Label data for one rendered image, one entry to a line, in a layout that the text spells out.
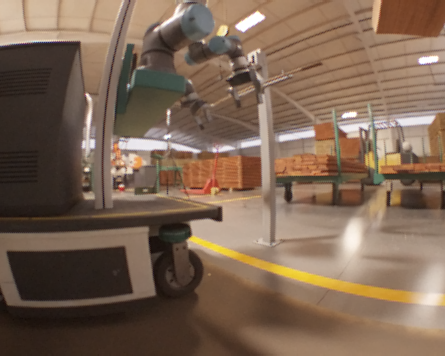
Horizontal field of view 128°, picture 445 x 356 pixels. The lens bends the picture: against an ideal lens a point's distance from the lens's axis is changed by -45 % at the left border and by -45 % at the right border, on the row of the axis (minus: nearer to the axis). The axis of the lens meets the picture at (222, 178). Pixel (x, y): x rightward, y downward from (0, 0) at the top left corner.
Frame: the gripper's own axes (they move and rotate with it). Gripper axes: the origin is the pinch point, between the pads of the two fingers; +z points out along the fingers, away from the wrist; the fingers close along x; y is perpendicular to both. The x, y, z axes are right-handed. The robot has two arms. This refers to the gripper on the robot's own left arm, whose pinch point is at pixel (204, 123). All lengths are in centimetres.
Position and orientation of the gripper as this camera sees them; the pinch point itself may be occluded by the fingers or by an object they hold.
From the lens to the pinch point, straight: 123.7
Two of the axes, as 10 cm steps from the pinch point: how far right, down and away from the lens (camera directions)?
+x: -4.2, 1.4, 8.9
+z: 4.4, 9.0, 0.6
